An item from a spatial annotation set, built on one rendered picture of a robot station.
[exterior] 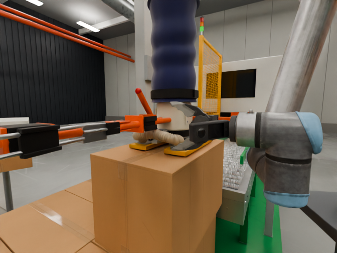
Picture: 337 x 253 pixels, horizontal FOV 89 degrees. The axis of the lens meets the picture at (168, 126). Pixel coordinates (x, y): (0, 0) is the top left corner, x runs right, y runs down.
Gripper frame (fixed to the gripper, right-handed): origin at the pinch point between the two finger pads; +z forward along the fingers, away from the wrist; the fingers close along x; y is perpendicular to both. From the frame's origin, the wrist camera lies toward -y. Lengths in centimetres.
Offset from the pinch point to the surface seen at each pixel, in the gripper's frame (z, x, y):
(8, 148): 10.6, -0.5, -35.6
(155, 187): 2.8, -19.3, -4.2
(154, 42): 17.8, 34.5, 18.7
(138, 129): 11.5, -1.5, -1.3
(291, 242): -47, -109, 120
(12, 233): 74, -52, -20
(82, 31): 1048, 507, 682
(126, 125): 10.6, 0.7, -7.6
